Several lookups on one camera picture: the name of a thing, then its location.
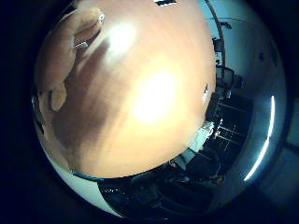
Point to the black monitor device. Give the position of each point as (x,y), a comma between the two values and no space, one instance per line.
(227,77)

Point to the long ceiling light strip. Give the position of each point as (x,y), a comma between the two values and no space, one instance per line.
(264,140)

